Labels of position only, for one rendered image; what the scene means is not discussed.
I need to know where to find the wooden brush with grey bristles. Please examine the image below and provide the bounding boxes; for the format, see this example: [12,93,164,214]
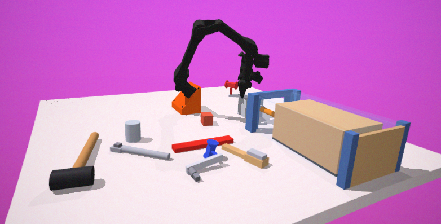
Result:
[222,143,270,169]

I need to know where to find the black mallet with wooden handle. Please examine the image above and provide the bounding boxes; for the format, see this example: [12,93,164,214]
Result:
[49,132,99,191]

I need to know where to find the grey metal rod with square end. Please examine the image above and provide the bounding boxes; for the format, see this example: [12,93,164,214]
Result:
[110,142,170,160]

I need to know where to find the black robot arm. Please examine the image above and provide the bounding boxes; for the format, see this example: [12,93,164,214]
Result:
[174,19,269,98]

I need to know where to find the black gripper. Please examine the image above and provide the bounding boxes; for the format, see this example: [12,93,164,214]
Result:
[238,66,252,98]

